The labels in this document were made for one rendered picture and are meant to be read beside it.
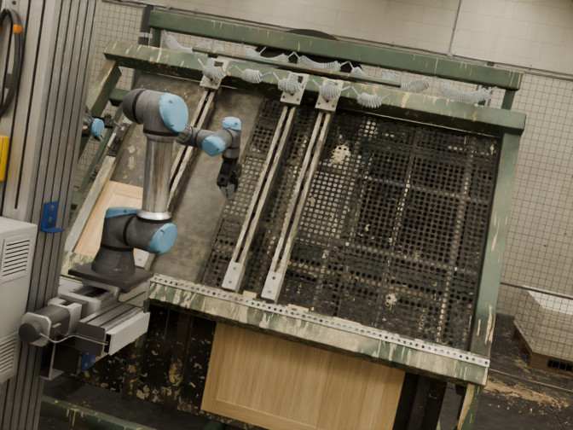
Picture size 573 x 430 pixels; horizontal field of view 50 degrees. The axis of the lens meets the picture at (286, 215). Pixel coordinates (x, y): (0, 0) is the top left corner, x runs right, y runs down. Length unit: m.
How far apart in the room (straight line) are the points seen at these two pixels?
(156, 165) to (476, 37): 6.09
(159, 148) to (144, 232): 0.28
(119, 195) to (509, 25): 5.69
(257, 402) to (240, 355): 0.24
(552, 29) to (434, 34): 1.31
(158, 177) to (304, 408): 1.42
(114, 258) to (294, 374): 1.14
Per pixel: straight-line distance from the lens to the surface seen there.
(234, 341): 2.96
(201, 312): 2.72
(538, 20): 7.87
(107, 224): 2.18
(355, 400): 2.94
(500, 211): 2.92
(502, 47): 7.76
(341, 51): 3.63
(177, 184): 2.97
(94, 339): 1.96
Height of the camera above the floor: 1.63
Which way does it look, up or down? 7 degrees down
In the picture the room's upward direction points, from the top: 11 degrees clockwise
